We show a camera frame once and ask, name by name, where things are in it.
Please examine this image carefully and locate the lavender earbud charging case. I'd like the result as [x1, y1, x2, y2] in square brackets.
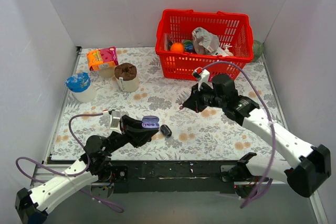
[141, 115, 160, 129]

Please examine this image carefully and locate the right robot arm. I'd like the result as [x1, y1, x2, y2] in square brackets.
[182, 69, 331, 198]

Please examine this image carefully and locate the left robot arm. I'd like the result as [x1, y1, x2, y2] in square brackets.
[15, 111, 160, 223]

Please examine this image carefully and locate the black earbud charging case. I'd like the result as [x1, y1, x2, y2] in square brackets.
[160, 124, 172, 137]

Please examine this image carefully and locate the floral patterned table mat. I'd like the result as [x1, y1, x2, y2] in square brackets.
[50, 47, 271, 162]

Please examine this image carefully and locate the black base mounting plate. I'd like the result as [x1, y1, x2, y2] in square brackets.
[99, 159, 268, 195]

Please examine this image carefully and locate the brown topped paper roll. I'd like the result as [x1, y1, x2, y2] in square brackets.
[114, 62, 140, 92]

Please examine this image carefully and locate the white pump bottle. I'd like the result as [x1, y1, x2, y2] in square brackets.
[211, 45, 234, 57]

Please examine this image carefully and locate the beige cup under package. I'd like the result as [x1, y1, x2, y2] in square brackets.
[98, 66, 115, 79]

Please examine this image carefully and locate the blue lidded white cup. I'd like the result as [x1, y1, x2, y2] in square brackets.
[65, 72, 97, 103]

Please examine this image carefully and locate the crumpled grey paper bag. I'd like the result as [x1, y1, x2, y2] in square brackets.
[192, 27, 219, 55]

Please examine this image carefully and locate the blue green item in basket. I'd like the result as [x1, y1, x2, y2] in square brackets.
[182, 39, 195, 53]

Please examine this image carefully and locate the red plastic shopping basket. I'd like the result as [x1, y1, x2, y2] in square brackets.
[155, 9, 254, 80]

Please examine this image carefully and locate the orange fruit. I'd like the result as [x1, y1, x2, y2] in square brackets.
[170, 42, 184, 53]

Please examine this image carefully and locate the orange pink snack package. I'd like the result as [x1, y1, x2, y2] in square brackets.
[87, 47, 119, 71]

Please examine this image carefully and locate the clear plastic packet in basket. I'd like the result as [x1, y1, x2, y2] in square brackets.
[163, 33, 174, 51]

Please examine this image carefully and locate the green ball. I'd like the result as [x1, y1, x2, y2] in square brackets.
[252, 40, 264, 62]

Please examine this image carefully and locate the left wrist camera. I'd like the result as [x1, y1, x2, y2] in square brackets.
[102, 110, 122, 134]

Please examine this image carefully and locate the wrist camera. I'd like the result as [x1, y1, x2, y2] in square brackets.
[102, 110, 122, 134]
[192, 67, 210, 91]

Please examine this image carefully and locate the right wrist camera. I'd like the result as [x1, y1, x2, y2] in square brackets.
[192, 67, 210, 91]

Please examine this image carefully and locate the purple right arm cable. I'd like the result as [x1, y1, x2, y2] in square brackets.
[202, 60, 276, 209]

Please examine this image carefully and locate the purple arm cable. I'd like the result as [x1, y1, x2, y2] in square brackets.
[202, 60, 276, 209]
[15, 112, 124, 214]

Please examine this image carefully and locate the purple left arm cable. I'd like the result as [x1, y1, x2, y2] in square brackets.
[15, 112, 124, 214]

